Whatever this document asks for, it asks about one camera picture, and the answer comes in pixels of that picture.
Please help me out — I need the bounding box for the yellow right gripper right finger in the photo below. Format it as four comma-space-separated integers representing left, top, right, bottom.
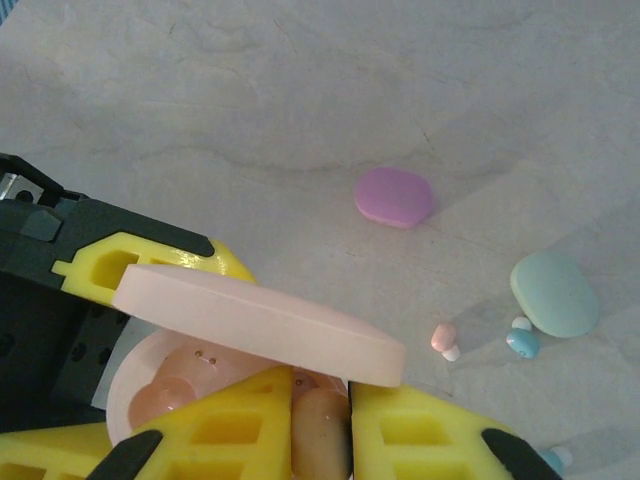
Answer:
349, 382, 564, 480

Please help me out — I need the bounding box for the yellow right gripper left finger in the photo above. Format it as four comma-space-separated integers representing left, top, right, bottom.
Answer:
92, 366, 294, 480

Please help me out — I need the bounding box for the pink earbud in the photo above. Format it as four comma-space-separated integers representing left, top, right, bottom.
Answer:
430, 323, 461, 363

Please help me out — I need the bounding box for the pink earbud case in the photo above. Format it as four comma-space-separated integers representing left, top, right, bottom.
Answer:
107, 263, 407, 451

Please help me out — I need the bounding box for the blue earbud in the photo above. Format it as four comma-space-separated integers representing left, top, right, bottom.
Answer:
541, 445, 575, 475
505, 316, 541, 361

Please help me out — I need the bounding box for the mint green earbud case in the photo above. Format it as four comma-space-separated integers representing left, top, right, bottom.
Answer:
509, 251, 600, 340

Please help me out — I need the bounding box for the purple earbud case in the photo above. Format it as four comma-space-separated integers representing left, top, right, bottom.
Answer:
353, 166, 435, 230

